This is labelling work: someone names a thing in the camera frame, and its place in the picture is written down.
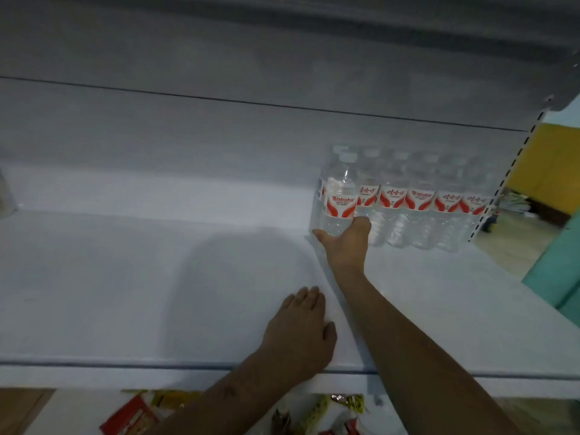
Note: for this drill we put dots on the stack of papers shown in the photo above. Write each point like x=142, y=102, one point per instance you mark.
x=514, y=202

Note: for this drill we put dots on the row of water bottles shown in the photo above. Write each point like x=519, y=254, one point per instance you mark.
x=421, y=203

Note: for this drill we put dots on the dark brown snack packet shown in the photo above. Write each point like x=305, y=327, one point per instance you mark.
x=280, y=424

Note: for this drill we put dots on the slotted white shelf upright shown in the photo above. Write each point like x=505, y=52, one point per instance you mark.
x=512, y=167

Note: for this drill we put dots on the clear plastic water bottle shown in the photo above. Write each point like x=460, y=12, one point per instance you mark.
x=340, y=199

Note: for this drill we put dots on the person's right forearm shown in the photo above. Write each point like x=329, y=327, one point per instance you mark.
x=417, y=366

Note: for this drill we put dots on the red and white snack packet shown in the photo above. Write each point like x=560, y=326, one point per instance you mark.
x=346, y=428

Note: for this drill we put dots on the yellow board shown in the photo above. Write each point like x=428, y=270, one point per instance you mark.
x=550, y=163

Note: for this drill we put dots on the white metal shelf unit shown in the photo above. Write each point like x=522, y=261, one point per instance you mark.
x=136, y=276

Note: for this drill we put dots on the person's left thumb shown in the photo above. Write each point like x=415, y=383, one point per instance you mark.
x=331, y=338

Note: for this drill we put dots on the person's right thumb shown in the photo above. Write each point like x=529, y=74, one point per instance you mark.
x=324, y=236

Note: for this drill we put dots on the teal cabinet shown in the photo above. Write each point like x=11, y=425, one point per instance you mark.
x=555, y=271

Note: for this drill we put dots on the person's left hand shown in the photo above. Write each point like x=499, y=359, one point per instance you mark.
x=297, y=339

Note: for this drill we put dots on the person's right hand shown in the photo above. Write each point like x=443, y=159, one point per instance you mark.
x=346, y=251

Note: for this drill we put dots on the yellow green snack packet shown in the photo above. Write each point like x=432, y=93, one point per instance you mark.
x=315, y=414

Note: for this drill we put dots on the person's left forearm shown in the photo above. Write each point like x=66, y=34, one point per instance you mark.
x=217, y=400

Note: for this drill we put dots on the person's left little finger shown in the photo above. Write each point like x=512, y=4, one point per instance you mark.
x=287, y=303

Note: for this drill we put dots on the clear plastic bag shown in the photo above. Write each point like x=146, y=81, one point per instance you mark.
x=6, y=199

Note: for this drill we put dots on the shiny patterned snack packet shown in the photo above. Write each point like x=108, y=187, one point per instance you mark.
x=349, y=402

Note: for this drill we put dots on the person's left middle finger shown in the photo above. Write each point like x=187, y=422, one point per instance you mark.
x=312, y=296

